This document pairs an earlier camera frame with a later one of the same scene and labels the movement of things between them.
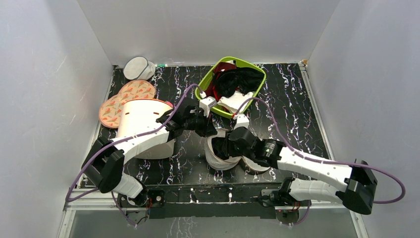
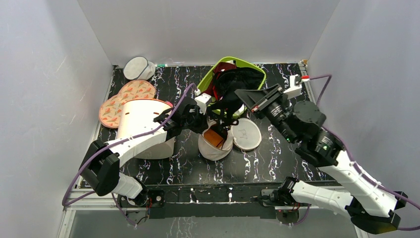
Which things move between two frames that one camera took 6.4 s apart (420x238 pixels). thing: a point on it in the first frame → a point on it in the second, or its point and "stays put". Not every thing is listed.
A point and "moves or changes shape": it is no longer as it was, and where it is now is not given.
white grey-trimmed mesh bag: (138, 68) stays put
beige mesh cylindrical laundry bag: (221, 163) moves or changes shape
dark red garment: (212, 90) stays put
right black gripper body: (236, 138) → (264, 99)
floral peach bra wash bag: (110, 110) stays put
